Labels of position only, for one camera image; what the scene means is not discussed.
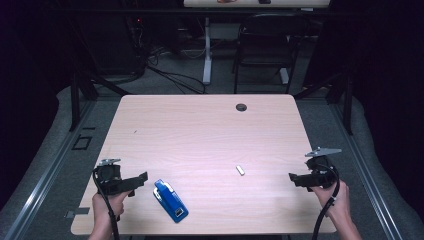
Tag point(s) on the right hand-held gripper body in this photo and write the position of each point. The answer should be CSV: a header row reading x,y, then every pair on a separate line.
x,y
321,175

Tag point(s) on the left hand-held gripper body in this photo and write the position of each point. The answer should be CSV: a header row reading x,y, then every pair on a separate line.
x,y
108,176

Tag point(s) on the blue stapler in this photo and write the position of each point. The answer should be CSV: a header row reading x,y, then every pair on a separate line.
x,y
171,201

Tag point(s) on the silver staple strip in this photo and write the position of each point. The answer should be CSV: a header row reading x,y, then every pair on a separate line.
x,y
240,170

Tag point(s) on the person's left hand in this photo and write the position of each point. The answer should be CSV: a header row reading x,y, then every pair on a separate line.
x,y
103,206

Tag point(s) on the person's right hand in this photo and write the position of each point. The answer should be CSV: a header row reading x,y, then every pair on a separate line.
x,y
340,203

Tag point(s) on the grey tape strip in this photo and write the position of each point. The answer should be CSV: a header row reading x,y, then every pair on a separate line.
x,y
78,212

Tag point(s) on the black tape square outline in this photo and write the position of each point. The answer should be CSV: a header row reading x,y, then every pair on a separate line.
x,y
74,143

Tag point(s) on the short black tape strip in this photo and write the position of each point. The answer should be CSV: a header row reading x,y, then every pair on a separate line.
x,y
88,128

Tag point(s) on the black metal stand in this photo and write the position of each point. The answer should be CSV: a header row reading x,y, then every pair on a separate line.
x,y
75,106
348,110

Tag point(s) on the short white desk leg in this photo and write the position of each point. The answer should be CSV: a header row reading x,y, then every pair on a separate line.
x,y
284,76

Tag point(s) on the dark equipment with red light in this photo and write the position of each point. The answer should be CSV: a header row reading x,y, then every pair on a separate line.
x,y
136,43

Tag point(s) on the black chair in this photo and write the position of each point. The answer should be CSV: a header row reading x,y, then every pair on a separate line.
x,y
266,40

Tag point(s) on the black object on desk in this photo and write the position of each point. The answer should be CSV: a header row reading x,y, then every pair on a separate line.
x,y
264,1

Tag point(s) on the orange object on desk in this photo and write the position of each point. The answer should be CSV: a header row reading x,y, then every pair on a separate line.
x,y
226,1

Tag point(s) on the metal floor rail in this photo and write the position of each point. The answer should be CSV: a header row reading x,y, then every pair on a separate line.
x,y
40,186
370,186

